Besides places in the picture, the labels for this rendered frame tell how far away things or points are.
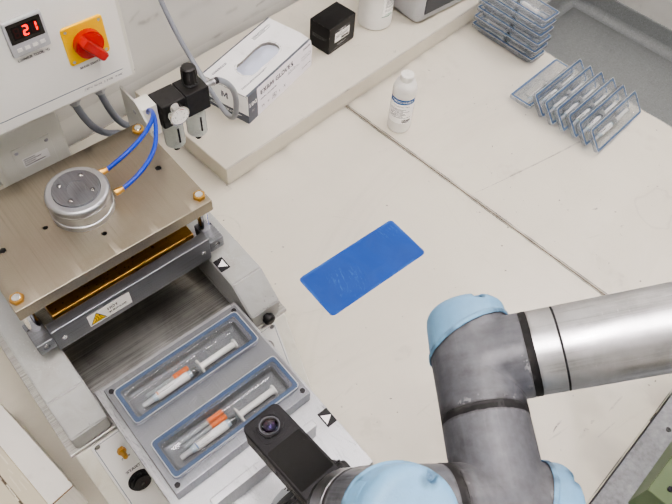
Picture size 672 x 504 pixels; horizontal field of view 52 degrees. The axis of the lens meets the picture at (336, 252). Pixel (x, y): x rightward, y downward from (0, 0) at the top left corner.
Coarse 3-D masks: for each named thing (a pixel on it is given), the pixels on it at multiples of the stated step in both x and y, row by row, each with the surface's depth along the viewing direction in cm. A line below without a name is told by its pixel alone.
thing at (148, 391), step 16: (224, 320) 91; (240, 320) 91; (208, 336) 90; (224, 336) 90; (240, 336) 90; (256, 336) 90; (176, 352) 88; (192, 352) 88; (208, 352) 88; (224, 352) 88; (160, 368) 87; (176, 368) 87; (192, 368) 87; (208, 368) 87; (128, 384) 85; (144, 384) 85; (160, 384) 85; (176, 384) 85; (192, 384) 86; (128, 400) 84; (144, 400) 84; (160, 400) 84; (144, 416) 83
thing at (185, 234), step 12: (180, 228) 92; (168, 240) 91; (180, 240) 91; (144, 252) 90; (156, 252) 90; (120, 264) 89; (132, 264) 89; (144, 264) 89; (108, 276) 87; (120, 276) 88; (84, 288) 86; (96, 288) 86; (60, 300) 85; (72, 300) 85; (84, 300) 86; (48, 312) 86; (60, 312) 84
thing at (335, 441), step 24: (264, 336) 94; (144, 360) 91; (312, 408) 88; (120, 432) 87; (312, 432) 84; (336, 432) 87; (144, 456) 84; (240, 456) 84; (336, 456) 85; (360, 456) 85; (216, 480) 82; (240, 480) 79; (264, 480) 83
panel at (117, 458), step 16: (272, 336) 101; (112, 432) 90; (96, 448) 89; (112, 448) 90; (128, 448) 92; (112, 464) 91; (128, 464) 93; (112, 480) 92; (128, 480) 94; (128, 496) 95; (144, 496) 97; (160, 496) 99
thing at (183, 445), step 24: (240, 384) 86; (264, 384) 86; (288, 384) 86; (216, 408) 84; (240, 408) 84; (264, 408) 84; (168, 432) 82; (192, 432) 82; (216, 432) 82; (168, 456) 80; (192, 456) 80
